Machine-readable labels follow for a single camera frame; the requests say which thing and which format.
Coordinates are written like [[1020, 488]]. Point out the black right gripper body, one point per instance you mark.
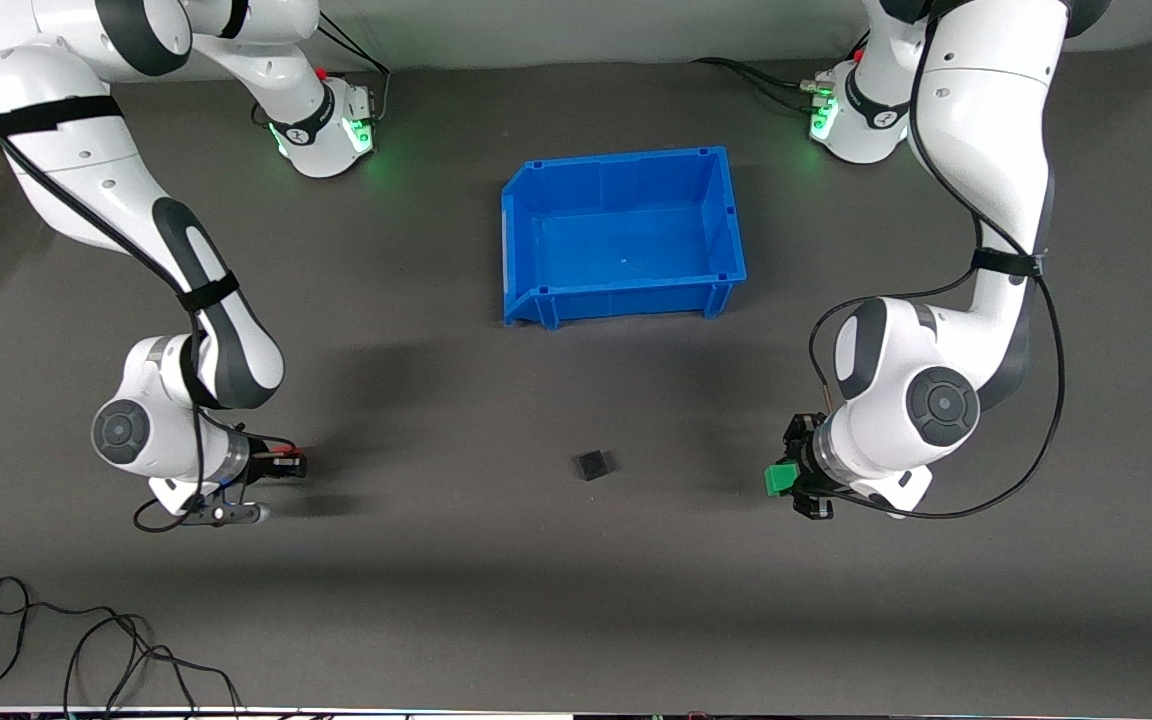
[[261, 467]]

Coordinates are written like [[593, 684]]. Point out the small green cube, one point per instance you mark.
[[779, 480]]

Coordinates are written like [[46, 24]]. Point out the small black cube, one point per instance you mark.
[[593, 465]]

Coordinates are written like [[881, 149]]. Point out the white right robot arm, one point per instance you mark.
[[86, 170]]

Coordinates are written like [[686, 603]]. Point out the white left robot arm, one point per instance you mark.
[[986, 120]]

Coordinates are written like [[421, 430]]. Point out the blue plastic storage bin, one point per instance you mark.
[[626, 250]]

